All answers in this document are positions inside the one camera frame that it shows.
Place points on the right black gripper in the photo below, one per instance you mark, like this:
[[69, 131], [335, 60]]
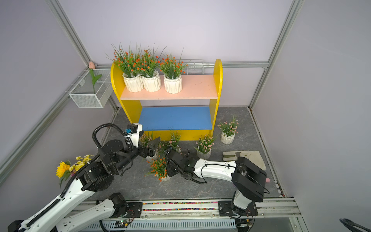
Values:
[[168, 171]]

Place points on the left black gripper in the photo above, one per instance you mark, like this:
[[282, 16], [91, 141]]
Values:
[[144, 152]]

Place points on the orange flower pot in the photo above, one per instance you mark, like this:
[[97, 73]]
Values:
[[172, 68], [126, 61], [148, 65], [158, 169]]

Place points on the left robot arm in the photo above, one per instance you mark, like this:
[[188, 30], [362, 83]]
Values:
[[93, 177]]

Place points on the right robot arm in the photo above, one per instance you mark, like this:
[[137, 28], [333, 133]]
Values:
[[248, 178]]

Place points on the yellow rack with coloured shelves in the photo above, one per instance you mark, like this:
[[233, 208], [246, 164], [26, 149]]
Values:
[[192, 112]]

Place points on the pink flower pot far left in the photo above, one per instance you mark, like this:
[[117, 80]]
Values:
[[145, 139]]

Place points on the pink flower pot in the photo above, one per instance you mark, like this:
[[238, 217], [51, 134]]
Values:
[[172, 144], [204, 147], [228, 130], [145, 139]]

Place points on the pink flower pot middle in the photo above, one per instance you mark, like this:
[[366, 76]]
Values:
[[172, 144]]

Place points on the pink flower pot far right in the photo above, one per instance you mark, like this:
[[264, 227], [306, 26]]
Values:
[[228, 130]]

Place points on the white grey work glove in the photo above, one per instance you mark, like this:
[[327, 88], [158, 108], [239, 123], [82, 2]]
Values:
[[253, 156]]

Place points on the sunflower bouquet in basket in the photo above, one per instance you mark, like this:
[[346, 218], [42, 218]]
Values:
[[65, 170]]

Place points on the pink artificial tulip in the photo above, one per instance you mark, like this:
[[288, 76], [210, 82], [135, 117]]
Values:
[[94, 78]]

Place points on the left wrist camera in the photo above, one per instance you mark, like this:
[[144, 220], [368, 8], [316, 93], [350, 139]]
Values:
[[134, 132]]

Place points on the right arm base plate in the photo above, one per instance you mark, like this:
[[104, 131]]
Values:
[[226, 208]]

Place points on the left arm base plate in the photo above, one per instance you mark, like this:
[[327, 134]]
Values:
[[132, 208]]

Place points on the white wire wall basket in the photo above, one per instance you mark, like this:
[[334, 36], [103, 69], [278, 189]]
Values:
[[82, 92]]

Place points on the white wire rail basket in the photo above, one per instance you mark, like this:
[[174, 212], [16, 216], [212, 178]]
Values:
[[194, 67]]

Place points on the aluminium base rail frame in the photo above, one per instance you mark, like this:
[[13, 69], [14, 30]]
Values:
[[202, 214]]

